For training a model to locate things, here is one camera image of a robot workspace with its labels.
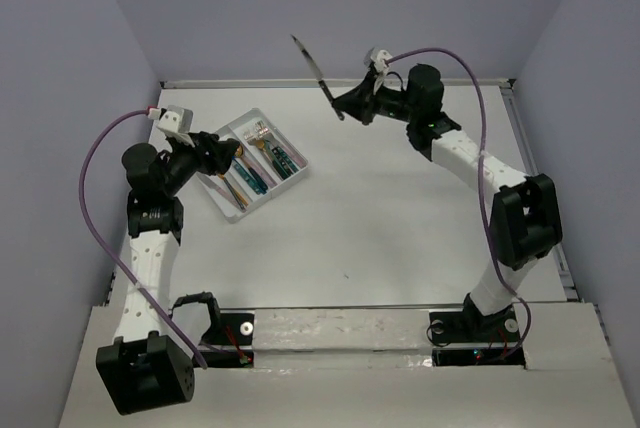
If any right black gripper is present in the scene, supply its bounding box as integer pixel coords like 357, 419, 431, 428
331, 72, 419, 127

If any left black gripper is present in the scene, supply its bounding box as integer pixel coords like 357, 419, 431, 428
160, 132, 238, 197

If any gold spoon teal handle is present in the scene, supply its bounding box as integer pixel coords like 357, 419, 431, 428
235, 145, 252, 168

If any orange plastic knife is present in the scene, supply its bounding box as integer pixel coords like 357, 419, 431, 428
225, 174, 249, 208

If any gold fork teal handle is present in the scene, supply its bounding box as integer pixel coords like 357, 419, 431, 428
254, 134, 281, 178

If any blue spoon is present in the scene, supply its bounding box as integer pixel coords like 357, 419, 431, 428
233, 158, 267, 195

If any fork with teal handle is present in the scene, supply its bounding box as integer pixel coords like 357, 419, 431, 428
258, 123, 298, 175

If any fork with black handle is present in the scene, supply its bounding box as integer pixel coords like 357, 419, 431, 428
255, 121, 292, 180

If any dark slim knife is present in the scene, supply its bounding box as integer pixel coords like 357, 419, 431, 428
291, 34, 345, 121

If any fork with pink handle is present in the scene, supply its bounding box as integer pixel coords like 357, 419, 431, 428
260, 124, 305, 170

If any knife with teal handle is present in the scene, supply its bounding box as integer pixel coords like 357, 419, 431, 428
218, 174, 240, 201

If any silver spoon teal handle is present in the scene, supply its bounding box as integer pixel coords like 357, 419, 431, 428
234, 162, 263, 195

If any long silver fork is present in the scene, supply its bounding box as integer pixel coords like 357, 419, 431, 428
243, 130, 257, 145

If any silver spoon pink handle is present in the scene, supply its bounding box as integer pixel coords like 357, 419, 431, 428
247, 159, 277, 188

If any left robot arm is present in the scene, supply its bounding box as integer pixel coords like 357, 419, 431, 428
96, 132, 239, 415

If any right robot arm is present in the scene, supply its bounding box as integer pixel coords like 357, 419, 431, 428
330, 64, 563, 345

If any white divided cutlery tray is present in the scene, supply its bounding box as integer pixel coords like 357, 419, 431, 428
197, 108, 309, 223

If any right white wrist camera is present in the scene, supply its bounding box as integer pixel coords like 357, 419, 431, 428
364, 47, 392, 83

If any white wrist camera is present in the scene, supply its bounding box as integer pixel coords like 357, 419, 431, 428
156, 105, 195, 147
364, 47, 392, 83

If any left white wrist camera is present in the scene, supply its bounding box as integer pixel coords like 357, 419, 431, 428
156, 105, 195, 147

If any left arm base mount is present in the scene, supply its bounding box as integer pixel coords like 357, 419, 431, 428
169, 292, 255, 368

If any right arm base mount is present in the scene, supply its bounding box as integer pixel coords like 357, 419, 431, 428
426, 308, 526, 367

